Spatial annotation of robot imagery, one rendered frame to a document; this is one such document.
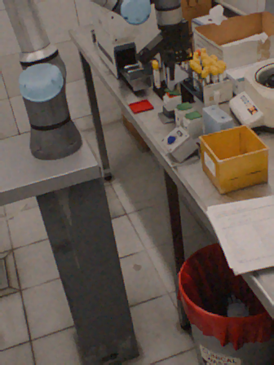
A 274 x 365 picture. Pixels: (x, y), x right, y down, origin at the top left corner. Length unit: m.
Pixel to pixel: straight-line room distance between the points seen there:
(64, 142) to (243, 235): 0.58
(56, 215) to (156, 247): 1.02
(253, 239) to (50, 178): 0.56
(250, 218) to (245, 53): 0.75
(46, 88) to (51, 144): 0.16
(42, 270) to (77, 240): 0.91
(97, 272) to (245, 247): 0.70
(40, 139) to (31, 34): 0.29
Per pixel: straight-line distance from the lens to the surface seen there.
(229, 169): 1.29
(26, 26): 1.51
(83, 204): 1.55
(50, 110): 1.43
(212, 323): 1.64
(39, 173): 1.44
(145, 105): 1.77
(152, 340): 2.13
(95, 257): 1.68
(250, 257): 1.13
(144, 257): 2.45
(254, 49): 1.83
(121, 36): 1.94
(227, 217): 1.23
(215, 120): 1.44
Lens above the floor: 1.67
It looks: 35 degrees down
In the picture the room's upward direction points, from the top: 9 degrees counter-clockwise
